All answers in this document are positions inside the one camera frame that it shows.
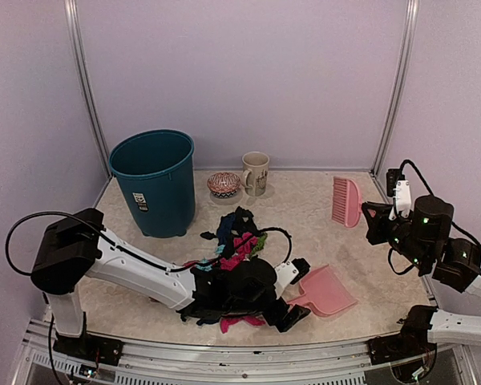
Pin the pink dustpan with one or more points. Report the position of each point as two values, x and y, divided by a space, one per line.
322 292

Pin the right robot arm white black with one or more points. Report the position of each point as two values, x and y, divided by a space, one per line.
423 238

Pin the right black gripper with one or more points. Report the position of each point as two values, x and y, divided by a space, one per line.
377 222

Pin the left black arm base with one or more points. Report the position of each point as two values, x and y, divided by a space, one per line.
92 348

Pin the patterned small bowl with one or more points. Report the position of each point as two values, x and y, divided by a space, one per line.
224 184

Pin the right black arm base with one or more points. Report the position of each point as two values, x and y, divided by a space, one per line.
410 341

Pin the aluminium front rail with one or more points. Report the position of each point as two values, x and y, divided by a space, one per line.
146 362

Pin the pink hand brush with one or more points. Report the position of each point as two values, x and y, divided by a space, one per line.
346 202

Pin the left aluminium corner post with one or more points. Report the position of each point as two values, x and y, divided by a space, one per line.
72 17

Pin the right aluminium corner post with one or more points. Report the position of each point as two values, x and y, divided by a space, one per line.
399 84

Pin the pile of coloured scraps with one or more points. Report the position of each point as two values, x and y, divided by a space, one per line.
231 285

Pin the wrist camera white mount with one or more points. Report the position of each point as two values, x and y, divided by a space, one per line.
289 273
398 188

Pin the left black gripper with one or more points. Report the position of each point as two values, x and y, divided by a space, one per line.
274 318

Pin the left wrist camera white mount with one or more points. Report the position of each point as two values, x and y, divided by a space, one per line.
289 273

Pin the aluminium corner post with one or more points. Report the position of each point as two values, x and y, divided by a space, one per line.
72 17
399 84

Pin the teal plastic bucket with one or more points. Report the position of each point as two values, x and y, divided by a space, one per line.
154 171

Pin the beige ceramic mug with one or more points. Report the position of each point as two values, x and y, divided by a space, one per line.
255 173

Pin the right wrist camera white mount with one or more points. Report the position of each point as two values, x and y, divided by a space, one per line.
398 188

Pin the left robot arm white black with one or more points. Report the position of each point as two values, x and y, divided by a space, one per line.
79 245

